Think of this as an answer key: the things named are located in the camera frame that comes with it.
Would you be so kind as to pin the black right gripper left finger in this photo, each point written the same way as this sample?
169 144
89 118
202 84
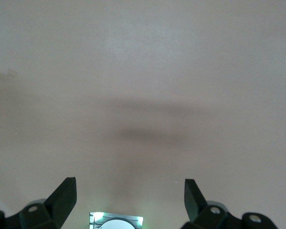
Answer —
62 202

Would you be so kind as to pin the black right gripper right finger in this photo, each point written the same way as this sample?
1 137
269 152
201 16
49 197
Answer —
193 202

